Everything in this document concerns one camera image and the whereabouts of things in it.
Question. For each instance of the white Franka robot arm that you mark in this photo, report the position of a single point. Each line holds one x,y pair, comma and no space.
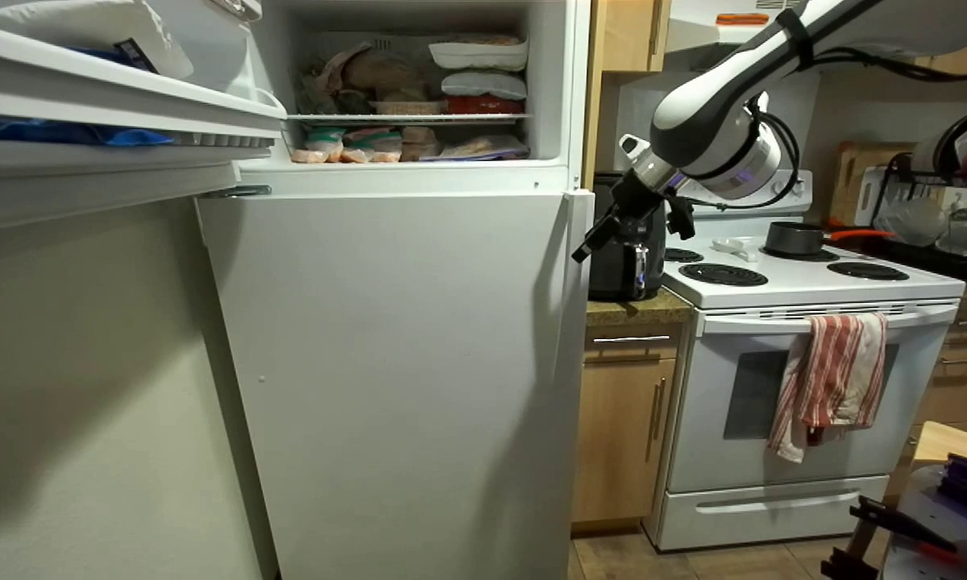
721,96

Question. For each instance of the blue package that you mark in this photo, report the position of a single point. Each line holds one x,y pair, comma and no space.
66,134

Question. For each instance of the red white striped towel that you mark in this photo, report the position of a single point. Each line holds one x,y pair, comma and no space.
834,376

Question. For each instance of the light wooden board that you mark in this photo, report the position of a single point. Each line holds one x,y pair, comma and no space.
953,439

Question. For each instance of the white flat frozen package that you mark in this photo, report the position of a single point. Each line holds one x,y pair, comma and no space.
480,54
486,84

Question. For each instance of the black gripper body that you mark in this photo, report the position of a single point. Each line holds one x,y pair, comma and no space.
639,197

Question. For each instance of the black orange clamp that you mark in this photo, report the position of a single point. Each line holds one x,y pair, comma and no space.
905,526

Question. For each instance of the red frozen package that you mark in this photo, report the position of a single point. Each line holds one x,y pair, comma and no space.
486,103

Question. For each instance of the white electric stove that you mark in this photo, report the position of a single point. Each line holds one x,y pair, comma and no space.
784,429

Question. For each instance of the green labelled frozen pack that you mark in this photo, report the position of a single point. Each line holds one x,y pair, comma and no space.
375,146

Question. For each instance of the black coffee maker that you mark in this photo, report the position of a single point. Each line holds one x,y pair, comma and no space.
633,275

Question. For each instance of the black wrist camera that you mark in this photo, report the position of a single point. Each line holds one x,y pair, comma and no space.
683,213

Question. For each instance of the brown frozen food bag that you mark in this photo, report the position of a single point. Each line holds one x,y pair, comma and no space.
382,76

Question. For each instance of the grey frozen package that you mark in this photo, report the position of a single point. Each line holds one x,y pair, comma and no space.
486,150

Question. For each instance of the pink frozen meat pack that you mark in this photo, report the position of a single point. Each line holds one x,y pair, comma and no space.
319,150

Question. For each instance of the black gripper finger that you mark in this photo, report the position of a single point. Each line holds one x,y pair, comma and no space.
616,237
601,239

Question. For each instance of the wooden base cabinet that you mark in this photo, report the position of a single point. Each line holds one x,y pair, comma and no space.
616,429

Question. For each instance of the speckled kitchen countertop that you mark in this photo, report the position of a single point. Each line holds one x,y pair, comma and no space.
639,312

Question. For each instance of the white fridge cabinet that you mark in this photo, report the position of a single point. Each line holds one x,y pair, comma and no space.
554,84

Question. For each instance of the white plastic bag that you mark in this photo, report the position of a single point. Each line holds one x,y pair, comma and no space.
84,28

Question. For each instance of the white fridge door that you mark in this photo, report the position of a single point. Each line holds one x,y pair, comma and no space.
398,376

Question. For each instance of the white freezer door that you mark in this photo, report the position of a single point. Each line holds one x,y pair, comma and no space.
76,179

